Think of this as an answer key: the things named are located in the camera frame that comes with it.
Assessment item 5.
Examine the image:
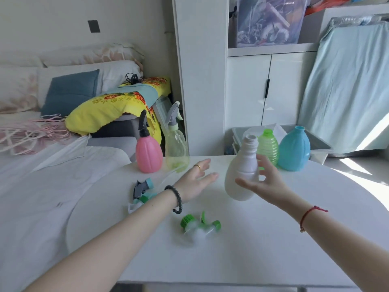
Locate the pile of pink hangers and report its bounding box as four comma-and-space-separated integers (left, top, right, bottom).
0, 114, 77, 156

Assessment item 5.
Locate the person's right hand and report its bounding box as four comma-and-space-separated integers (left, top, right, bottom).
235, 154, 298, 211

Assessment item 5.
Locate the pink floral pillow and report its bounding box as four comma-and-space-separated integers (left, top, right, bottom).
0, 66, 41, 115

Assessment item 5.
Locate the long floral pillow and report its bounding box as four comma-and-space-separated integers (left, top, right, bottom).
39, 42, 145, 70

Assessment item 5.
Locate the blue cushion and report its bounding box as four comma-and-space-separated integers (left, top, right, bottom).
41, 69, 100, 118

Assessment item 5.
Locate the green white spray trigger head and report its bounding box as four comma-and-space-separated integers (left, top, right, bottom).
180, 211, 222, 245

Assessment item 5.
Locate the light blue hanging sheet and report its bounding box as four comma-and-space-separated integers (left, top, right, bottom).
297, 14, 389, 154

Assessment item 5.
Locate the light blue folded cloth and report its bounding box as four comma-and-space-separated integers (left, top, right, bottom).
105, 83, 159, 108

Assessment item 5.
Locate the pink spray bottle black trigger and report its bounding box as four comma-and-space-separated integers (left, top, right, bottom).
136, 110, 164, 174

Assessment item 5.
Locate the clear yellow-green spray bottle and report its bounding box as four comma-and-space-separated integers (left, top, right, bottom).
164, 101, 190, 173

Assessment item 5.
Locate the white teal spray trigger head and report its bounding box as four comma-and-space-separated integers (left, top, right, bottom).
128, 193, 159, 214

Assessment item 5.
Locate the grey seat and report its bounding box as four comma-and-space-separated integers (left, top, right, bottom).
90, 114, 141, 140

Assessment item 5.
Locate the blue plastic bottle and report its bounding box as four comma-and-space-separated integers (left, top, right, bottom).
277, 126, 311, 172

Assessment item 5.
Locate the white cabinet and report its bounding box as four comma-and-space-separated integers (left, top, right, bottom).
171, 0, 389, 157

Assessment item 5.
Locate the grey storage bin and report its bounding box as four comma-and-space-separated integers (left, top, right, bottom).
231, 124, 334, 165

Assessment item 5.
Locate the person's left forearm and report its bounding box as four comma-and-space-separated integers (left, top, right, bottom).
23, 188, 182, 292

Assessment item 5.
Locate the yellow floral blanket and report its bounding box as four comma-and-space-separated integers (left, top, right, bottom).
65, 76, 171, 145

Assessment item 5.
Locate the clear storage box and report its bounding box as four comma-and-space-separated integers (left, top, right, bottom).
235, 0, 311, 48

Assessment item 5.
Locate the black bead bracelet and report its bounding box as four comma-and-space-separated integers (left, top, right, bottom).
164, 185, 183, 215

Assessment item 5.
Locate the white pillow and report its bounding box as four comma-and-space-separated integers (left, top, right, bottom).
38, 60, 142, 107

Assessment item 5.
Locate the green ribbed plastic bottle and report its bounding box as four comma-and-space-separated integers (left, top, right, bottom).
257, 129, 280, 168

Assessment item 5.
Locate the person's right forearm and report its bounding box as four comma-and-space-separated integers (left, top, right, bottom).
284, 195, 389, 292

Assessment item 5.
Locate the red string bracelet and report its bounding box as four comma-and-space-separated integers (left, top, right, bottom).
299, 205, 329, 233

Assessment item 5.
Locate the person's left hand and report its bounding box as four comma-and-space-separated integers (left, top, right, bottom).
173, 159, 219, 205

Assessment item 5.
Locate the orange cloth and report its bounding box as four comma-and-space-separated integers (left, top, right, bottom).
305, 0, 354, 16

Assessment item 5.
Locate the grey blue spray trigger head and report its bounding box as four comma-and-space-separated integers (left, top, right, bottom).
133, 178, 154, 200

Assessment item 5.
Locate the white plastic bottle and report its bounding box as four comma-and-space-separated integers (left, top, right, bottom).
224, 134, 261, 202

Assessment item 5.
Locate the white bed sheet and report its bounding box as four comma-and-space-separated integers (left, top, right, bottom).
0, 111, 139, 292

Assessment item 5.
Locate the clear plastic container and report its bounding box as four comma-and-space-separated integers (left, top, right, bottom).
153, 95, 184, 136

